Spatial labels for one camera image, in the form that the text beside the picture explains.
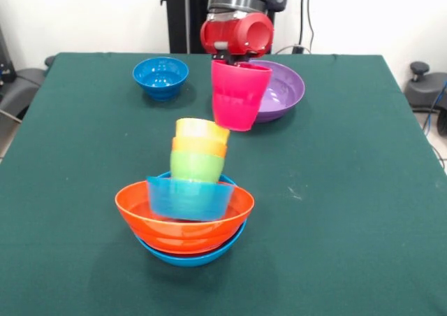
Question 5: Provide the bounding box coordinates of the large light blue bowl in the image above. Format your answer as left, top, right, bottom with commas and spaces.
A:
132, 221, 248, 268

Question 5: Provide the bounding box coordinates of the yellow plastic cup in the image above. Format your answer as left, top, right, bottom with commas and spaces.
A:
175, 117, 230, 144

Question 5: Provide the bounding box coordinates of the small light blue bowl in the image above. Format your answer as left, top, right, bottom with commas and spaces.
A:
146, 171, 236, 222

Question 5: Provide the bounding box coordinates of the black equipment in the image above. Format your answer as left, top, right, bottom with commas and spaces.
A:
0, 25, 17, 82

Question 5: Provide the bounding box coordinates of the green plastic cup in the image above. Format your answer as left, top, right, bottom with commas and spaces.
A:
169, 150, 226, 184

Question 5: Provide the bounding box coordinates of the orange plastic cup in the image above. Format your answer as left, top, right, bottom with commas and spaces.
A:
170, 136, 228, 159

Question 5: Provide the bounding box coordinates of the pink plastic cup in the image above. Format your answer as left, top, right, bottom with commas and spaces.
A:
210, 59, 273, 133

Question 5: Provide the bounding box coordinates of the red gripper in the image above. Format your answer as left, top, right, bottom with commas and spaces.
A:
200, 13, 275, 66

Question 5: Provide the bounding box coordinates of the small dark blue bowl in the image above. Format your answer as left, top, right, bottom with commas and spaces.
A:
132, 57, 190, 102

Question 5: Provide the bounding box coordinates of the purple plastic bowl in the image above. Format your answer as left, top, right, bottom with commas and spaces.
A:
248, 60, 306, 124

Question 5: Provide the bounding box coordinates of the dark green tablecloth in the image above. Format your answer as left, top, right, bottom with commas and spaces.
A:
0, 52, 447, 316

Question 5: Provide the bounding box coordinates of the small orange-red bowl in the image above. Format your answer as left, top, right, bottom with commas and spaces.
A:
139, 231, 244, 259

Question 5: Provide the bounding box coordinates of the wide orange-red bowl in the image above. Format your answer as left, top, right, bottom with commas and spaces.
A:
115, 180, 255, 256

